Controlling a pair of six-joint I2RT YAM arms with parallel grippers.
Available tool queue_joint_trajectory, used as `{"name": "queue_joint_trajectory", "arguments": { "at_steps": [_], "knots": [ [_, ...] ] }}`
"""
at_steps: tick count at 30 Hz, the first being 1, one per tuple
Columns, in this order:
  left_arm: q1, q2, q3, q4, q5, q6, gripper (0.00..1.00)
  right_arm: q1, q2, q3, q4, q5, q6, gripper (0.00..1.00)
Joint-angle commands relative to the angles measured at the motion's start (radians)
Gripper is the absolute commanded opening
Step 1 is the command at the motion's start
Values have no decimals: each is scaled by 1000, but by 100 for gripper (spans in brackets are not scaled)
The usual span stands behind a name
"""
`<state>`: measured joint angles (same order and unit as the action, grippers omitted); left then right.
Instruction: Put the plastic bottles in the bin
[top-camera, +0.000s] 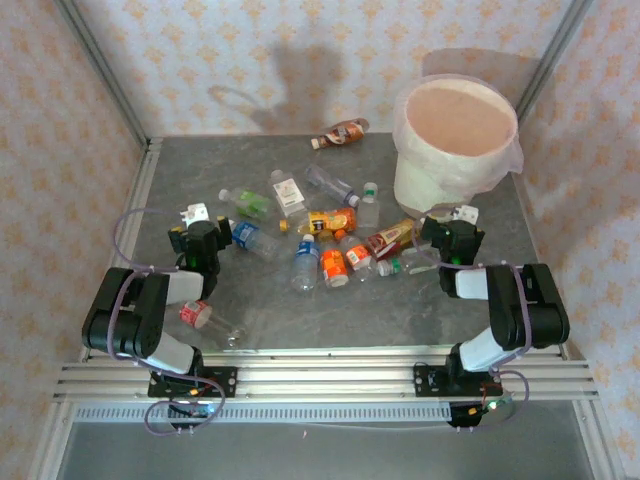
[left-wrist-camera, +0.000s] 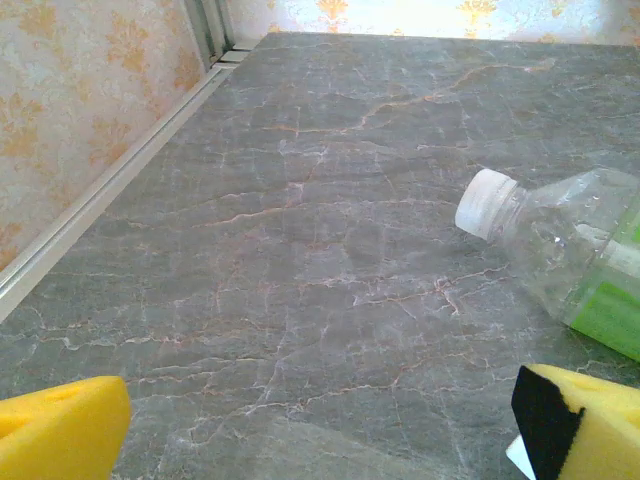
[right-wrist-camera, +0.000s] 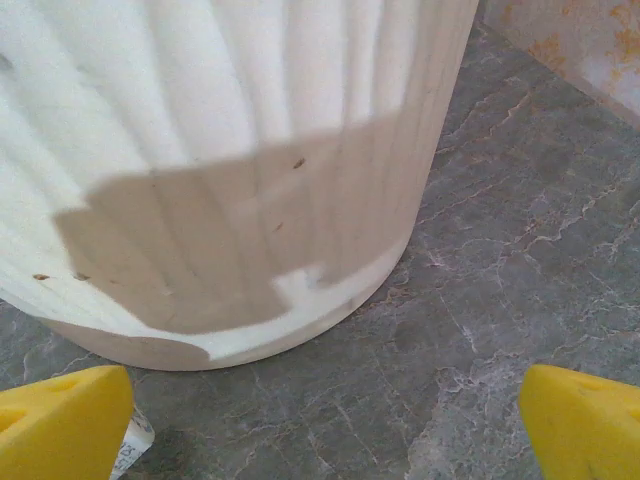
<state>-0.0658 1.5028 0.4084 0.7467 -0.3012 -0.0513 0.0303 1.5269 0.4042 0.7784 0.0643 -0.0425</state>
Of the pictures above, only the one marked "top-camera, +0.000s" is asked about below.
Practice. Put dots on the blue label bottle white cap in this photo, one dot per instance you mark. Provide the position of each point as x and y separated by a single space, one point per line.
247 234

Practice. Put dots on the brown label drink bottle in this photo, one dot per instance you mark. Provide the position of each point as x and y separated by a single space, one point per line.
345 131

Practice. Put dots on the green label clear bottle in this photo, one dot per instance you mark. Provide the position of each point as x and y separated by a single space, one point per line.
247 200

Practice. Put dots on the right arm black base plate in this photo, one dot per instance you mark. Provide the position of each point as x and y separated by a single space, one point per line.
429 380

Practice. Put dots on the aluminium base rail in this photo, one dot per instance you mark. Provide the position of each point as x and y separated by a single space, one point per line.
325 380

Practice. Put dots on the aluminium frame leg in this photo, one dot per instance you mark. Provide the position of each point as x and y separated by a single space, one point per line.
52 445
600 445

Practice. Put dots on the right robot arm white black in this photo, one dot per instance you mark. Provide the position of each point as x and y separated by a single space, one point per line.
530 310

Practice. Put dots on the clear bluish plastic bottle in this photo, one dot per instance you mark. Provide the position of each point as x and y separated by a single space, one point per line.
327 182

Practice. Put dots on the orange label plastic bottle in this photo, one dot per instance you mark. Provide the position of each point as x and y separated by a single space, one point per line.
333 265

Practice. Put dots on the orange cap clear bottle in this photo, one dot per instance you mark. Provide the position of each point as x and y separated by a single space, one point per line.
357 256

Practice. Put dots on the orange juice bottle yellow label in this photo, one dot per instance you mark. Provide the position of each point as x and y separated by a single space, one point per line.
330 220

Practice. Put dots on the red label clear bottle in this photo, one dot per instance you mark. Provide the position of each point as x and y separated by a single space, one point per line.
194 312

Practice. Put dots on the aluminium table side rail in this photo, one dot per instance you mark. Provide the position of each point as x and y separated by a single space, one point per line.
530 210
137 200

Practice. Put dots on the square clear bottle white label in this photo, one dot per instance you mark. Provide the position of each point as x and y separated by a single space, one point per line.
287 192

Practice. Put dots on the aluminium frame post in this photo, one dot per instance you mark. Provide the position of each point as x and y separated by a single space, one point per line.
100 65
550 55

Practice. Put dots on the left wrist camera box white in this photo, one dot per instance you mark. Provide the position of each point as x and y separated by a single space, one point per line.
194 214

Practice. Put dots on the clear bottle green neck band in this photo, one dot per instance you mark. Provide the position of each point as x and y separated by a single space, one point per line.
395 266

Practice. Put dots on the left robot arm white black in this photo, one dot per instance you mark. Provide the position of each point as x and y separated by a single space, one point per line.
125 310

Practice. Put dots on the amber tea bottle red label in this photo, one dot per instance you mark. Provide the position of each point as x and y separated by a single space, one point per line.
387 240

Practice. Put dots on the small clear bottle green cap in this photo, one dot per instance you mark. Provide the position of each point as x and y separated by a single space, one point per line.
369 207

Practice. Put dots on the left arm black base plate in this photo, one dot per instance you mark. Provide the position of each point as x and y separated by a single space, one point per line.
222 382

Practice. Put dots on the white bin with plastic liner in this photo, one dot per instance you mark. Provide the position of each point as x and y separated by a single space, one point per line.
440 185

